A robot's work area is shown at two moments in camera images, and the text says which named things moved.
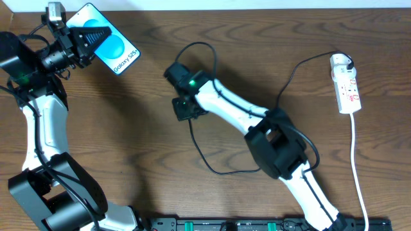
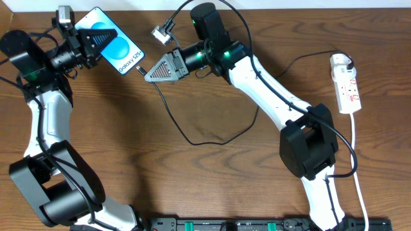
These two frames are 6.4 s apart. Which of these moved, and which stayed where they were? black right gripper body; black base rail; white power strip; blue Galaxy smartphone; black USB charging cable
Moved: black USB charging cable; blue Galaxy smartphone; black right gripper body
Stayed: white power strip; black base rail
